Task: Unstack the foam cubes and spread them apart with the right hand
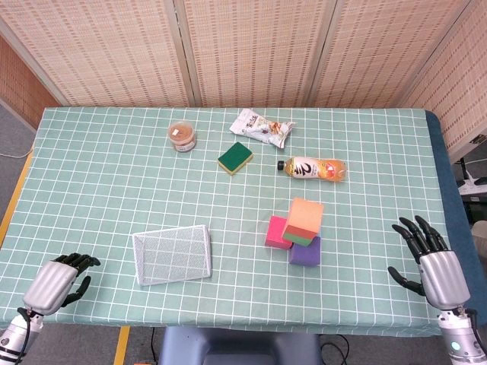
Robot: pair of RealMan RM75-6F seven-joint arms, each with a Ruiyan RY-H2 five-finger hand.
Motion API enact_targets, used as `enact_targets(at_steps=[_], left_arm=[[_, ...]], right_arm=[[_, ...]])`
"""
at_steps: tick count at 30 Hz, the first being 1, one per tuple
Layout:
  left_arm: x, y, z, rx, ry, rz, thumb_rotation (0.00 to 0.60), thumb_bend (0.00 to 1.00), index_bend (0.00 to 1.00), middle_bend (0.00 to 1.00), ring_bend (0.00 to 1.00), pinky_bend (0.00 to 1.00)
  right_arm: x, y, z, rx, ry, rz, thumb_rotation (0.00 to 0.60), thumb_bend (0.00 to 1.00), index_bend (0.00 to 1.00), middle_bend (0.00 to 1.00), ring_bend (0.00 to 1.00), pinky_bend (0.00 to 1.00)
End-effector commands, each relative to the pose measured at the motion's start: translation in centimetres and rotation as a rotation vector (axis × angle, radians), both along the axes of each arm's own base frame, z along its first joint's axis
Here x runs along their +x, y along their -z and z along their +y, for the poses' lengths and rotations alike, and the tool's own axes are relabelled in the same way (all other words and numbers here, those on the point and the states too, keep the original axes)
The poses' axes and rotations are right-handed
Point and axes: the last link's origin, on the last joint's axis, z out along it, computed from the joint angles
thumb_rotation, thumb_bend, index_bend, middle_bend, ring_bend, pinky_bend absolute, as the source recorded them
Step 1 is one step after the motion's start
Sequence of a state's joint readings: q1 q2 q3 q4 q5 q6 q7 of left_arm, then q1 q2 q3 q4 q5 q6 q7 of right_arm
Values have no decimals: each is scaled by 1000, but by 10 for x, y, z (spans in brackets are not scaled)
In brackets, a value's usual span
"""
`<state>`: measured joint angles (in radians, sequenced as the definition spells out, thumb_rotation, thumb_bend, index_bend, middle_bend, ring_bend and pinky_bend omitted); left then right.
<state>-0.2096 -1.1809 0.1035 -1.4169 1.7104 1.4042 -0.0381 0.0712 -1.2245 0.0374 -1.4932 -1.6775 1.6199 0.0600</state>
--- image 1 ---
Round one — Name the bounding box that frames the orange tea drink bottle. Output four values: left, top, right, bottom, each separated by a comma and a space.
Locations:
276, 155, 348, 184

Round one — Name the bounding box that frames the green foam cube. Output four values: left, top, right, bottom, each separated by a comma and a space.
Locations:
282, 230, 317, 249

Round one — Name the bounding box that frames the dark blue table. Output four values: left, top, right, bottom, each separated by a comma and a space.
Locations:
424, 109, 476, 335

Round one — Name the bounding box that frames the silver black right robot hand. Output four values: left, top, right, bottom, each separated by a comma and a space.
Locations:
387, 215, 472, 311

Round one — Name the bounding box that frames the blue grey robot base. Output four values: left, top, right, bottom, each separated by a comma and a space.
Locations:
158, 326, 324, 365

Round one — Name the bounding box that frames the white printed snack bag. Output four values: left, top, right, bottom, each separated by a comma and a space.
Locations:
228, 108, 297, 149

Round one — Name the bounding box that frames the green checked tablecloth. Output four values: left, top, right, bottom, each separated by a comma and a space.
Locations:
0, 106, 454, 338

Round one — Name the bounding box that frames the red foam cube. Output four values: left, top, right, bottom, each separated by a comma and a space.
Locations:
265, 215, 294, 251

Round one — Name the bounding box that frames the orange-red foam cube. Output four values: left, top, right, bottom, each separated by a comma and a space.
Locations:
282, 197, 325, 240

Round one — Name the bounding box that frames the bamboo folding screen panel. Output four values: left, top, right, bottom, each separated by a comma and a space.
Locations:
399, 0, 487, 153
0, 33, 64, 130
0, 0, 195, 108
310, 0, 475, 110
182, 0, 338, 108

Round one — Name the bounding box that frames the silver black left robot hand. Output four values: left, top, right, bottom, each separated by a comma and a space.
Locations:
23, 252, 102, 316

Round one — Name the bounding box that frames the green and yellow sponge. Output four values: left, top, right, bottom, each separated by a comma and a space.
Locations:
217, 141, 255, 176

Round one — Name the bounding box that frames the clear jar with brown contents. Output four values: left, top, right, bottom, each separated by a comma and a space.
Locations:
168, 119, 198, 153

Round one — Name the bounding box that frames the purple foam cube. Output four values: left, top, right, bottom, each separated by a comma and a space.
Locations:
288, 236, 322, 267

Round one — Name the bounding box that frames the white wire mesh tray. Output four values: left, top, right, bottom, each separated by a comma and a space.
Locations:
132, 224, 213, 287

